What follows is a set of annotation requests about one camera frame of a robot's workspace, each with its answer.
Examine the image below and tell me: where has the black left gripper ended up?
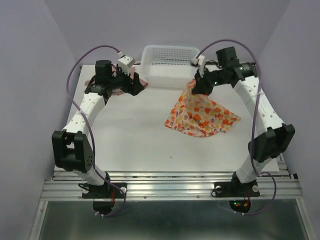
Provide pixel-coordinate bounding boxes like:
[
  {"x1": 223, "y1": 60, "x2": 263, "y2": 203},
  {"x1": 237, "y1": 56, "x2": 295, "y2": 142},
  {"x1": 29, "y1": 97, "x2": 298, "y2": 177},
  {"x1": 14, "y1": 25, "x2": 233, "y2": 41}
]
[{"x1": 108, "y1": 64, "x2": 145, "y2": 96}]

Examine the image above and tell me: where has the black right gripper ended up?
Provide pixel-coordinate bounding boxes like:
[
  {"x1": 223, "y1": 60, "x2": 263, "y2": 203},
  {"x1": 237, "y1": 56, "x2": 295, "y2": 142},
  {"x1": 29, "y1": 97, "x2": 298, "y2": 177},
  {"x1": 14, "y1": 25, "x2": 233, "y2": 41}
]
[{"x1": 193, "y1": 64, "x2": 231, "y2": 95}]

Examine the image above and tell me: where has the pink skirt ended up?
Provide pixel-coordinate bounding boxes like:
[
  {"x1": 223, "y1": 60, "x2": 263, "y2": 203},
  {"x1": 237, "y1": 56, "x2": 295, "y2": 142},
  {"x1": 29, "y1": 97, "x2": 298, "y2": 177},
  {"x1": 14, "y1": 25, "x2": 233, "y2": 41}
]
[{"x1": 84, "y1": 65, "x2": 148, "y2": 96}]

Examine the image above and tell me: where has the orange floral skirt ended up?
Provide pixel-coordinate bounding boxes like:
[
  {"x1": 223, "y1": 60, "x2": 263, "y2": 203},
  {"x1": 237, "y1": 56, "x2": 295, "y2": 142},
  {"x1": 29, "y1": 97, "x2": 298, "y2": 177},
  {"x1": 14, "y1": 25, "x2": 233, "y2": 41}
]
[{"x1": 164, "y1": 79, "x2": 241, "y2": 138}]

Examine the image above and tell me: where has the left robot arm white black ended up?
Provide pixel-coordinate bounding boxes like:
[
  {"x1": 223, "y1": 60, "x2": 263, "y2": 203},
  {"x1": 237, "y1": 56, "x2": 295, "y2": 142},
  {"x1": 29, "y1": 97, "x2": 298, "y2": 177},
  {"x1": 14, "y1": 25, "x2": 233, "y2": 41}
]
[{"x1": 51, "y1": 56, "x2": 145, "y2": 197}]

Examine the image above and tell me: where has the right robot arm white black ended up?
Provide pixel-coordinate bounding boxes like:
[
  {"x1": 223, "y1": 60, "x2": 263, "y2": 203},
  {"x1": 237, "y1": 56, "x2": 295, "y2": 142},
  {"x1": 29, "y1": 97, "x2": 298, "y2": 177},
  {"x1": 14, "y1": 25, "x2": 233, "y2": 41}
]
[{"x1": 191, "y1": 46, "x2": 295, "y2": 198}]

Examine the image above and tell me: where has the white plastic basket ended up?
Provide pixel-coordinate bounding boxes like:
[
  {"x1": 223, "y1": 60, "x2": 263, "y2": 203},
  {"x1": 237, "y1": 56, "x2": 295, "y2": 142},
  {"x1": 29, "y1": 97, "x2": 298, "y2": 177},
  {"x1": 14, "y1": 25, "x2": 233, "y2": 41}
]
[{"x1": 139, "y1": 45, "x2": 200, "y2": 90}]

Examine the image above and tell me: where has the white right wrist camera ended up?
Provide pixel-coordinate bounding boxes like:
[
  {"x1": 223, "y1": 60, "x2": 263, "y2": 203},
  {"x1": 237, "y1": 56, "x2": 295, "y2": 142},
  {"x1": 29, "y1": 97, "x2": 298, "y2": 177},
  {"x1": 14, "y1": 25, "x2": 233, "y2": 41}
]
[{"x1": 190, "y1": 55, "x2": 206, "y2": 78}]

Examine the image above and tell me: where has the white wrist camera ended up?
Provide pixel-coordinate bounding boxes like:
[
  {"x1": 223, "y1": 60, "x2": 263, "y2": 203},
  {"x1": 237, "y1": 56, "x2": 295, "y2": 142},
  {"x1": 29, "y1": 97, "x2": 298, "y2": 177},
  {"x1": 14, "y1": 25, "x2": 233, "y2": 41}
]
[
  {"x1": 117, "y1": 55, "x2": 136, "y2": 76},
  {"x1": 190, "y1": 55, "x2": 206, "y2": 78}
]

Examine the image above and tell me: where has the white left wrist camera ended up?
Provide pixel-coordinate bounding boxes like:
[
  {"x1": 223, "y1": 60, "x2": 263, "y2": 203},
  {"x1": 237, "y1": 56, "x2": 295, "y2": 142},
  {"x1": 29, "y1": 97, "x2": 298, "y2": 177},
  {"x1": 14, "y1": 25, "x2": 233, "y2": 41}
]
[{"x1": 117, "y1": 55, "x2": 136, "y2": 76}]

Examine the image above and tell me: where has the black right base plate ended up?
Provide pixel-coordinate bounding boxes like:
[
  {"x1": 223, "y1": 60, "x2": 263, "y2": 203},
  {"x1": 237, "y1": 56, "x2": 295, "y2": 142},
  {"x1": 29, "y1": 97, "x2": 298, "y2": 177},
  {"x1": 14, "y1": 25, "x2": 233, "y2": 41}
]
[{"x1": 211, "y1": 180, "x2": 260, "y2": 214}]

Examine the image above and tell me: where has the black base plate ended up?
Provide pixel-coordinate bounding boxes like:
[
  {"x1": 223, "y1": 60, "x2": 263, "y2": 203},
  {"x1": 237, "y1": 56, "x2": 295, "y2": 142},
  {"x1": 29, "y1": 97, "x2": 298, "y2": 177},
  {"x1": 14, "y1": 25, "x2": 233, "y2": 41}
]
[
  {"x1": 211, "y1": 180, "x2": 260, "y2": 214},
  {"x1": 78, "y1": 182, "x2": 127, "y2": 218}
]

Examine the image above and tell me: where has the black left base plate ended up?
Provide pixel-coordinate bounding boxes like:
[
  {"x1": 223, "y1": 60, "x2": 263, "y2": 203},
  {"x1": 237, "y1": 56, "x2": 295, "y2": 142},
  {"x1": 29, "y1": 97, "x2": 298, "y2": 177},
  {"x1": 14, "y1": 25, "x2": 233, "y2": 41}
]
[{"x1": 78, "y1": 182, "x2": 127, "y2": 218}]

